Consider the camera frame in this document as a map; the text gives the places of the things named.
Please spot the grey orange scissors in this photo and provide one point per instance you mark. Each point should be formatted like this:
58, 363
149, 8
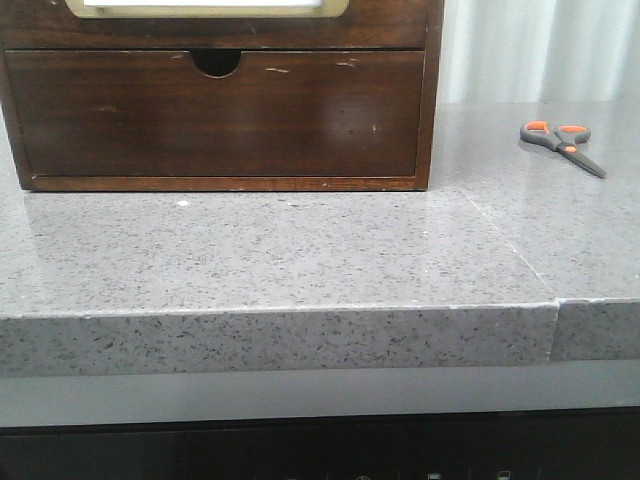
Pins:
564, 139

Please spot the dark wooden drawer cabinet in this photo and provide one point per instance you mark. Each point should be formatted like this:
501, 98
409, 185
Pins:
220, 62

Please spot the white sheer curtain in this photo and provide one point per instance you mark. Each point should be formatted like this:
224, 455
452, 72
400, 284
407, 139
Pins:
539, 52

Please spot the black appliance control panel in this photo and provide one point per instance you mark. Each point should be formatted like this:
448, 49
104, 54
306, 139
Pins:
548, 444

